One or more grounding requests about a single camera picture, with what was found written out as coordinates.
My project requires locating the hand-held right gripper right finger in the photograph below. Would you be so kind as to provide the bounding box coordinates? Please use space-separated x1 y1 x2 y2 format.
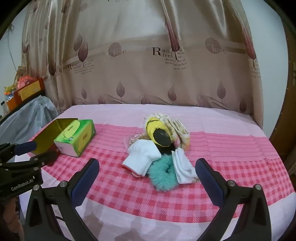
195 158 271 241

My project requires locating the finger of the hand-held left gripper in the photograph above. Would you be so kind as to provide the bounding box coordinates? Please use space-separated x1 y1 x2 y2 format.
0 150 58 171
0 140 37 163

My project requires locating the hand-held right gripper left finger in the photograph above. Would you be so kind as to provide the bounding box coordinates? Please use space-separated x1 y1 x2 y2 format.
24 158 100 241

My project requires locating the gold metal tin tray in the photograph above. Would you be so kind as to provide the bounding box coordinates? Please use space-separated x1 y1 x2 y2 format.
28 118 79 155

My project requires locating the plain white sock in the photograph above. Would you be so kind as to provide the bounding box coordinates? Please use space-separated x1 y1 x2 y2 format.
171 148 200 184

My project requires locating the teal fluffy scrunchie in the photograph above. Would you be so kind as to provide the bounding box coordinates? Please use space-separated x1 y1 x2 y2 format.
147 155 179 192

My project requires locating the pastel patterned sock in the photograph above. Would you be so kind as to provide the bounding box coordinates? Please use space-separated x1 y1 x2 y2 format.
166 118 190 149

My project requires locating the white sock with red trim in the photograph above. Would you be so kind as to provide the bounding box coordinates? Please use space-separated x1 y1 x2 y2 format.
122 140 162 178

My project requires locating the yellow and black sock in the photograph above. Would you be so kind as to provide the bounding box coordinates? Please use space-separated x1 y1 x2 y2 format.
145 116 173 147

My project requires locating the grey plastic cover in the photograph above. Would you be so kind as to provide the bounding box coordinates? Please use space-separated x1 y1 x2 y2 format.
0 95 59 145

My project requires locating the green tissue box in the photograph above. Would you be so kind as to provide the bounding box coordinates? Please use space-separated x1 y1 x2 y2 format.
54 119 96 157

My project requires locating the small orange box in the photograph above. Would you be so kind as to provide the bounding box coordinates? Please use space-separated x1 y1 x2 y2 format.
6 96 16 112

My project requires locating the red box with yellow label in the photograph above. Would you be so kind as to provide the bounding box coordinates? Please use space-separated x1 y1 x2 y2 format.
14 77 45 102

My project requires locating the orange plastic bag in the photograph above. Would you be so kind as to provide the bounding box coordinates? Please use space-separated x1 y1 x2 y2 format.
17 75 37 87

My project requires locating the clear plastic packet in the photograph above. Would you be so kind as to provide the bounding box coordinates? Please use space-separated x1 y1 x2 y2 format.
129 133 148 145

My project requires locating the cream ruffled hair bow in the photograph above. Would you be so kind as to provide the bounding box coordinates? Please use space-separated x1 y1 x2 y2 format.
144 112 173 123

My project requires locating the beige leaf print curtain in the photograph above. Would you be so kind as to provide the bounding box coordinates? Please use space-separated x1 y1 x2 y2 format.
21 0 265 130

